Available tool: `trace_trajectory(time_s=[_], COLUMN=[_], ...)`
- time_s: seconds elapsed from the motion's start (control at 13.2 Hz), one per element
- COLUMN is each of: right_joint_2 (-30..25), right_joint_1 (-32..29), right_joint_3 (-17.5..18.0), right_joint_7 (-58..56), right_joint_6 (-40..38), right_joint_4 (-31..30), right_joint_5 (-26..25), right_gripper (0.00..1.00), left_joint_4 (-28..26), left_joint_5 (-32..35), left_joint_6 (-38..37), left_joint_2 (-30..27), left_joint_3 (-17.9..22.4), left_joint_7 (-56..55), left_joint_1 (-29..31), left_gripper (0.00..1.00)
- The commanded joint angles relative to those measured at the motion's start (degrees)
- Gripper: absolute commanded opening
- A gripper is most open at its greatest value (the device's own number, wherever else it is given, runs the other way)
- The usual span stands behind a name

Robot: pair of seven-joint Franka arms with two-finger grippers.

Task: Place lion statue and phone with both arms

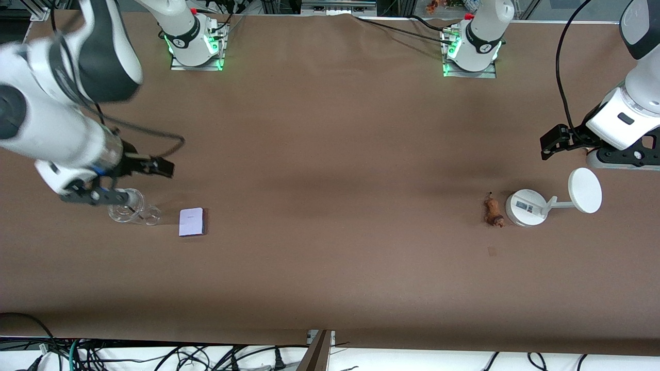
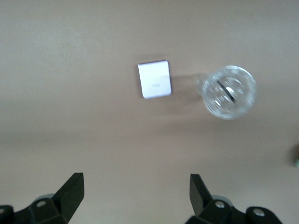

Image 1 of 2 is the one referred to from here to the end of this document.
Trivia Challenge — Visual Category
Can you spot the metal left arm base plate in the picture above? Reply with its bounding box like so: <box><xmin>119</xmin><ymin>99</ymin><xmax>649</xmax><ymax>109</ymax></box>
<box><xmin>442</xmin><ymin>27</ymin><xmax>497</xmax><ymax>79</ymax></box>

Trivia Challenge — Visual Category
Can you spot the clear plastic cup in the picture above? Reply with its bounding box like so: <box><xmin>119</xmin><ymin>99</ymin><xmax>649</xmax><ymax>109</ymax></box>
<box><xmin>107</xmin><ymin>188</ymin><xmax>162</xmax><ymax>226</ymax></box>

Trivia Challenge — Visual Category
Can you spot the black cable across table edge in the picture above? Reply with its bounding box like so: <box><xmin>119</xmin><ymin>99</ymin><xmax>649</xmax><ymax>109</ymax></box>
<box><xmin>353</xmin><ymin>14</ymin><xmax>454</xmax><ymax>44</ymax></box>

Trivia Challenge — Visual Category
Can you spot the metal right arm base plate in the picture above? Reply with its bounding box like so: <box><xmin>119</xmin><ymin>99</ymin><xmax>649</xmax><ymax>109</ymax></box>
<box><xmin>170</xmin><ymin>20</ymin><xmax>227</xmax><ymax>72</ymax></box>

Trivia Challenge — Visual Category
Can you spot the brown lion statue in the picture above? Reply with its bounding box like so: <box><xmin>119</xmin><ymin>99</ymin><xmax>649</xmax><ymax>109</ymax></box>
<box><xmin>483</xmin><ymin>191</ymin><xmax>505</xmax><ymax>228</ymax></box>

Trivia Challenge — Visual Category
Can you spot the white round stand mirror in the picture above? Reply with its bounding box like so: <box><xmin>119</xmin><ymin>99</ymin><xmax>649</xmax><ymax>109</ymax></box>
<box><xmin>504</xmin><ymin>167</ymin><xmax>603</xmax><ymax>228</ymax></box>

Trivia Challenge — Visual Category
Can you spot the black looped floor cable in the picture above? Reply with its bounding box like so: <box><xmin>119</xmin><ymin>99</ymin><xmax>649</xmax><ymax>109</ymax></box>
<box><xmin>0</xmin><ymin>312</ymin><xmax>68</xmax><ymax>371</ymax></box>

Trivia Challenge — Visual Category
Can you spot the silver aluminium frame bar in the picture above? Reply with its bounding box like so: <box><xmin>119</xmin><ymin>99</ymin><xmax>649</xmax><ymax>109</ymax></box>
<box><xmin>301</xmin><ymin>0</ymin><xmax>377</xmax><ymax>16</ymax></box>

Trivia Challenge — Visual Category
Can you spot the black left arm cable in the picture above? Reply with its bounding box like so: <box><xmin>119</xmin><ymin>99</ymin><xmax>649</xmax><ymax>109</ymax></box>
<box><xmin>555</xmin><ymin>0</ymin><xmax>593</xmax><ymax>136</ymax></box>

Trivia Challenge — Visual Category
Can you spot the metal table frame post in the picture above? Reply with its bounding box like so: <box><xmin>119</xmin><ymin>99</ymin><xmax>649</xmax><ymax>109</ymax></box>
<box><xmin>296</xmin><ymin>330</ymin><xmax>336</xmax><ymax>371</ymax></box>

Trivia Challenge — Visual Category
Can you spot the brown table cover sheet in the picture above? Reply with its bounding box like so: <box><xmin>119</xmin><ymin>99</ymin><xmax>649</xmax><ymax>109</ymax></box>
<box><xmin>0</xmin><ymin>9</ymin><xmax>660</xmax><ymax>356</ymax></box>

